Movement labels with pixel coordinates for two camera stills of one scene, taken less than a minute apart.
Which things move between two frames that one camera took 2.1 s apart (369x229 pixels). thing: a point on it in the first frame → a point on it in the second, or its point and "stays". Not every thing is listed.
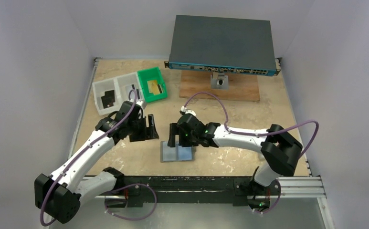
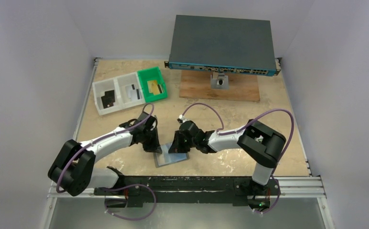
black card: (110, 97) stays
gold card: (153, 87) stays
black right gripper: (175, 133) → (178, 140)
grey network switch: (223, 45) stays
